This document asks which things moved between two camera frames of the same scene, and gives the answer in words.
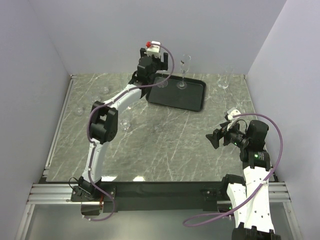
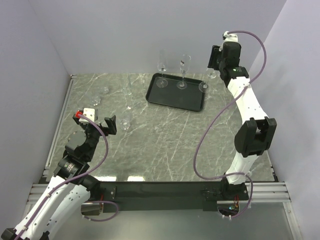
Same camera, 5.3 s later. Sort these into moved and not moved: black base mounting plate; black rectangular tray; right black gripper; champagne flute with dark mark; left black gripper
Moved: right black gripper; left black gripper
Not moved: black base mounting plate; champagne flute with dark mark; black rectangular tray
